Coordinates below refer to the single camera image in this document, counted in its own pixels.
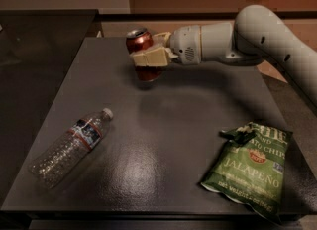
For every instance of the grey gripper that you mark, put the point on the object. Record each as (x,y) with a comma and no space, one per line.
(184,44)

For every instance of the red coke can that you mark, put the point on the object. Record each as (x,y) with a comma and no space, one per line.
(137,40)

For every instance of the green jalapeño chips bag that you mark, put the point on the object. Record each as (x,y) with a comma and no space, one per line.
(250,168)

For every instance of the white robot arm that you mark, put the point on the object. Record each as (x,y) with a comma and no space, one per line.
(256,35)

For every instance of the clear plastic water bottle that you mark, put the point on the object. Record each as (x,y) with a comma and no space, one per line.
(59,159)

